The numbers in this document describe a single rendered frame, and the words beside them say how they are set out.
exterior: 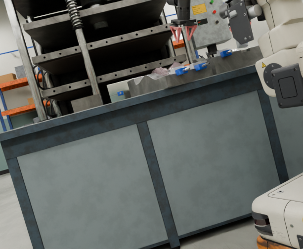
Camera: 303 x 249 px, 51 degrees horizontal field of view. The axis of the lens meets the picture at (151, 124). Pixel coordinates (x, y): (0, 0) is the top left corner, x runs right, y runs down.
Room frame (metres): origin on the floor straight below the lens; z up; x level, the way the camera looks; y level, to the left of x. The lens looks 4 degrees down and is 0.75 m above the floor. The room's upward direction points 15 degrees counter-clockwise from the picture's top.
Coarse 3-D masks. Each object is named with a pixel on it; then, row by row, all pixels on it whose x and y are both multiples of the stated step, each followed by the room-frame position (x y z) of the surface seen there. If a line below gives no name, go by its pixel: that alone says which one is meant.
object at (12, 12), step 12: (12, 0) 2.27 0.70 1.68; (12, 12) 2.25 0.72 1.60; (12, 24) 2.25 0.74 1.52; (24, 48) 2.25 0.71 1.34; (168, 48) 3.04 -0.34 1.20; (192, 48) 2.36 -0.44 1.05; (24, 60) 2.25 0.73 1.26; (192, 60) 2.36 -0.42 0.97; (36, 84) 2.26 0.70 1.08; (48, 84) 2.92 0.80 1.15; (36, 96) 2.25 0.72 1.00; (36, 108) 2.25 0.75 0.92; (60, 108) 2.95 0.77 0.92
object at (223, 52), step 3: (225, 48) 1.63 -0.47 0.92; (216, 51) 1.66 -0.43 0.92; (219, 51) 1.62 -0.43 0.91; (222, 51) 1.59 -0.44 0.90; (225, 51) 1.59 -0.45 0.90; (228, 51) 1.56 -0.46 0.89; (231, 51) 1.53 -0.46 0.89; (219, 54) 1.63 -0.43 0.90; (222, 54) 1.60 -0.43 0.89; (225, 54) 1.59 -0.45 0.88; (228, 54) 1.59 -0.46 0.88; (231, 54) 1.59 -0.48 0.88; (222, 57) 1.61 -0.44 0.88
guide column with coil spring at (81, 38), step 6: (72, 18) 2.32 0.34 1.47; (78, 30) 2.31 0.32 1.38; (78, 36) 2.31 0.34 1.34; (84, 36) 2.33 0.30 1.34; (84, 42) 2.31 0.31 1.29; (84, 48) 2.31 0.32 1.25; (84, 54) 2.31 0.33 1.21; (84, 60) 2.32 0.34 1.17; (90, 60) 2.32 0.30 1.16; (90, 66) 2.31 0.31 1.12; (90, 72) 2.31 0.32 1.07; (90, 78) 2.31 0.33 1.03; (90, 84) 2.32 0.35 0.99; (96, 84) 2.32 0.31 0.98; (96, 90) 2.31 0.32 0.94; (102, 102) 2.32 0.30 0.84
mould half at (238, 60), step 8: (256, 48) 1.64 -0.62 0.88; (216, 56) 1.61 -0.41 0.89; (232, 56) 1.62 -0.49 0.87; (240, 56) 1.63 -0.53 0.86; (248, 56) 1.63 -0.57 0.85; (256, 56) 1.63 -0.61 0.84; (216, 64) 1.61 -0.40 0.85; (224, 64) 1.62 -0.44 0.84; (232, 64) 1.62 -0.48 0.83; (240, 64) 1.63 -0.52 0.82; (248, 64) 1.63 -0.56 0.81; (216, 72) 1.61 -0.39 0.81
